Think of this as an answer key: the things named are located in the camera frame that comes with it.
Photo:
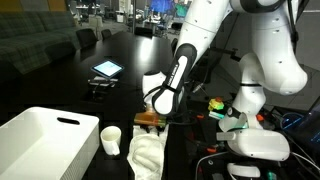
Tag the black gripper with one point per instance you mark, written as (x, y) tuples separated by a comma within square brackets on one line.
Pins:
[(150, 117)]

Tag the white towel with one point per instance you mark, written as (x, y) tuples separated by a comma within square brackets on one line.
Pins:
[(146, 152)]

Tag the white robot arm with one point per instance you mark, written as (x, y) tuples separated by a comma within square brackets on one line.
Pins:
[(270, 65)]

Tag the white plastic container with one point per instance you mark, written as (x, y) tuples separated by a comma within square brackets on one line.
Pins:
[(47, 144)]

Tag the white mug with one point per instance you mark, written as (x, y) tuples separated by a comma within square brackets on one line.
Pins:
[(111, 139)]

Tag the tablet on stand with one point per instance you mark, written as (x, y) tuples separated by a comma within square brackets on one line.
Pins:
[(105, 71)]

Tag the colorful toy blocks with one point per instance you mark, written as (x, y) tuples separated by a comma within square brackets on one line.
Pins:
[(216, 104)]

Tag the black office chair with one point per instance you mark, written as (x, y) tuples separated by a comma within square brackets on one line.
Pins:
[(86, 37)]

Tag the white VR headset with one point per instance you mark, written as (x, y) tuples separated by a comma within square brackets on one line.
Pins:
[(257, 143)]

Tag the green plaid sofa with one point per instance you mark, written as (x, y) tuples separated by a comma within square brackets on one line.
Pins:
[(25, 35)]

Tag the laptop computer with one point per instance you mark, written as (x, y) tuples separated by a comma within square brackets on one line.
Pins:
[(306, 129)]

